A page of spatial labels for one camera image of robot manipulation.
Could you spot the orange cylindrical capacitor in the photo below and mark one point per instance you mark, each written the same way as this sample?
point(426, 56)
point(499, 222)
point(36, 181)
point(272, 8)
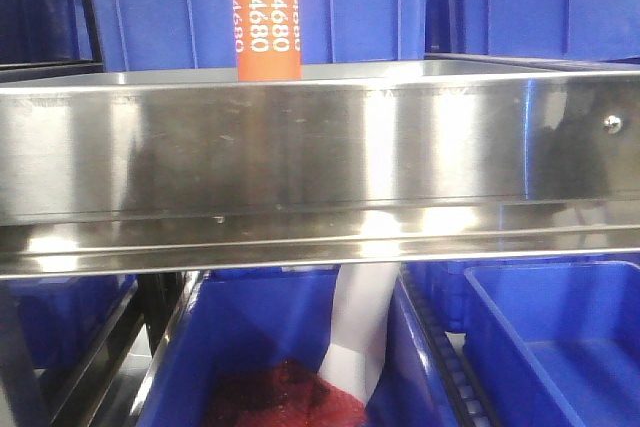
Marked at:
point(267, 40)

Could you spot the shelf screw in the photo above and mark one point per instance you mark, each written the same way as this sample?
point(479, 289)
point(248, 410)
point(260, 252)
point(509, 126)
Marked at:
point(612, 124)

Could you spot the white paper sheet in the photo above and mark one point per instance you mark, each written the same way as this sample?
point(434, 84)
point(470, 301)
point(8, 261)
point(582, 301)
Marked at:
point(355, 357)

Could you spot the blue bin lower middle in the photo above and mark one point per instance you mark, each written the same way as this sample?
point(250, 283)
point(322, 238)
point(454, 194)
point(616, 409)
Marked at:
point(252, 322)

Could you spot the blue bin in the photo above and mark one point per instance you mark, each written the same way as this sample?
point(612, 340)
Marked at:
point(557, 344)
point(595, 30)
point(138, 35)
point(252, 322)
point(44, 31)
point(60, 316)

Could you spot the red item in bin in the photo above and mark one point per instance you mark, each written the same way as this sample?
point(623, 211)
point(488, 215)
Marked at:
point(287, 394)

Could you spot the blue bin upper middle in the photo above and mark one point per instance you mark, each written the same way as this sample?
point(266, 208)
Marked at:
point(138, 35)

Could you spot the blue bin upper right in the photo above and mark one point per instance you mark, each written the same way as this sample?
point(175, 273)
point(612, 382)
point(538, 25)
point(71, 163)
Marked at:
point(595, 30)

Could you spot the blue bin lower right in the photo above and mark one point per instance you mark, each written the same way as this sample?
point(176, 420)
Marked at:
point(557, 344)

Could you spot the blue bin lower left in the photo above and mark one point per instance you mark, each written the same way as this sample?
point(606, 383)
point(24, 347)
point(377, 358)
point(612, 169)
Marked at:
point(60, 316)

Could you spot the blue bin upper left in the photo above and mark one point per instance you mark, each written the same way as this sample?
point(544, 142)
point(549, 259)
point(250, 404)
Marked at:
point(44, 31)

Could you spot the black shelf frame post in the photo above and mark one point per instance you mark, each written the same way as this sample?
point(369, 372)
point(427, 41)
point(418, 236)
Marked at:
point(93, 33)

